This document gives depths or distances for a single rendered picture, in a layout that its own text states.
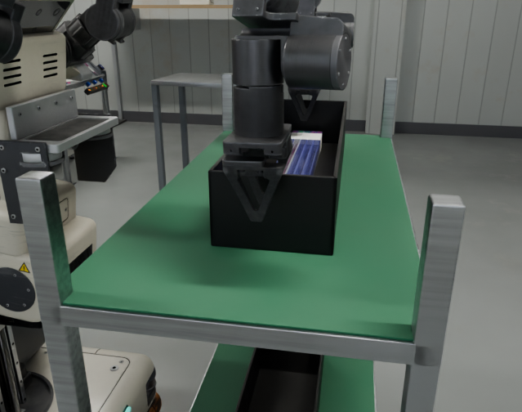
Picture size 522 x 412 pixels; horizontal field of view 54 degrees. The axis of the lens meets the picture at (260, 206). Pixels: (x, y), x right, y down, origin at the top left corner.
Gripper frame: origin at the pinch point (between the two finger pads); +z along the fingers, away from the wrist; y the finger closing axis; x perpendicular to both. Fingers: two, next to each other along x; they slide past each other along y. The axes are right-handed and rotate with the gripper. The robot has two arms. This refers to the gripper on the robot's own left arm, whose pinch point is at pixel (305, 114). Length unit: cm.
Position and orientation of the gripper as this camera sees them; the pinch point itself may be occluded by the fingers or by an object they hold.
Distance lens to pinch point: 116.3
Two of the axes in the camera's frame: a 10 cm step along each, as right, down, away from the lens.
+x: -9.8, -0.5, 1.8
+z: 0.2, 9.3, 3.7
